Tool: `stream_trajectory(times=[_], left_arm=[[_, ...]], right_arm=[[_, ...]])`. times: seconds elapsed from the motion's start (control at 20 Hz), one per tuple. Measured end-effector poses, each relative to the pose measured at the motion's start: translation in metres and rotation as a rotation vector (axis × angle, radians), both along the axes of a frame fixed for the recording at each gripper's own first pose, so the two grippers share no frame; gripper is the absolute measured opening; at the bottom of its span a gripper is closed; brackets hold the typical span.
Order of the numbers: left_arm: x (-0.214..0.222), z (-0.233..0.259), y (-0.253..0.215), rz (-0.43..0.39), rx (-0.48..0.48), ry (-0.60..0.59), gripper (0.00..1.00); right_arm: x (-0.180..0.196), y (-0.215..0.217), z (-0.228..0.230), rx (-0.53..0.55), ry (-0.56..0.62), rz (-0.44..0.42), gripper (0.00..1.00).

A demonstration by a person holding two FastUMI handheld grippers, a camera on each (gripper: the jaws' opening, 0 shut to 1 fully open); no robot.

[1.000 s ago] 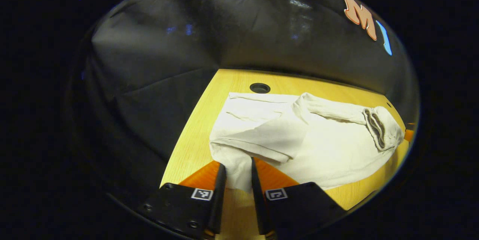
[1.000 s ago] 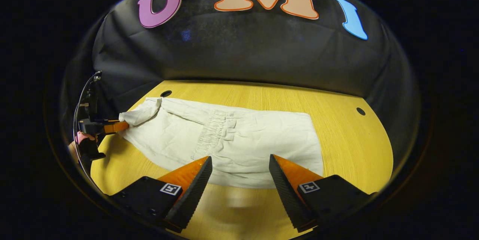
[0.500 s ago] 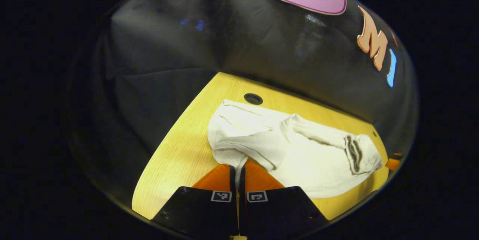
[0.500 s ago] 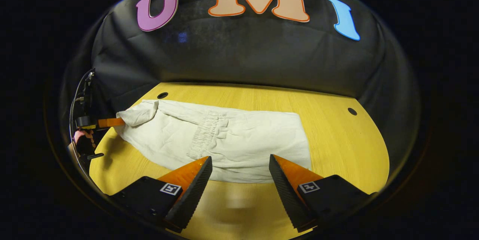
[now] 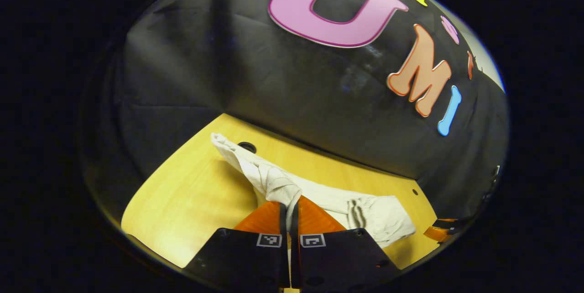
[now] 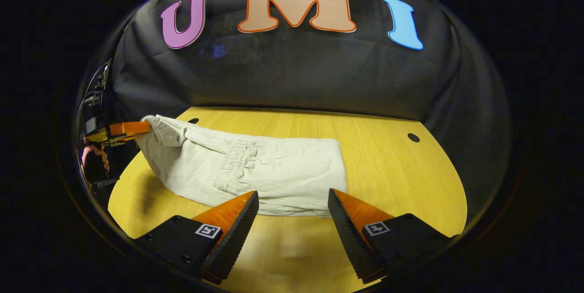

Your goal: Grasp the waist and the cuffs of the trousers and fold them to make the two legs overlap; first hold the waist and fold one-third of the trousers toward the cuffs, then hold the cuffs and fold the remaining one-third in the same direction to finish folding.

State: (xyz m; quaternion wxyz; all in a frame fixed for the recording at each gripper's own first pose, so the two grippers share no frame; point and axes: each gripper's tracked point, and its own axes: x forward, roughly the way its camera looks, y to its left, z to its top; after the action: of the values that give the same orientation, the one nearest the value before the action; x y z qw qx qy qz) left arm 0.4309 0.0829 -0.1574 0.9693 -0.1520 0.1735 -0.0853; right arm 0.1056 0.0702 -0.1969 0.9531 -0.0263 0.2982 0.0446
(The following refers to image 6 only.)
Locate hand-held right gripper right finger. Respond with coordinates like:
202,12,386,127
328,188,458,284

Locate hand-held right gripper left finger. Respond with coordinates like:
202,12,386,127
136,190,260,284

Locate white jeans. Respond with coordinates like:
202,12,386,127
135,115,348,218

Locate black backdrop cloth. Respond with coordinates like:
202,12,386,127
75,0,511,239

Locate thin gripper cable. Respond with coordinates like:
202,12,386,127
77,59,112,120

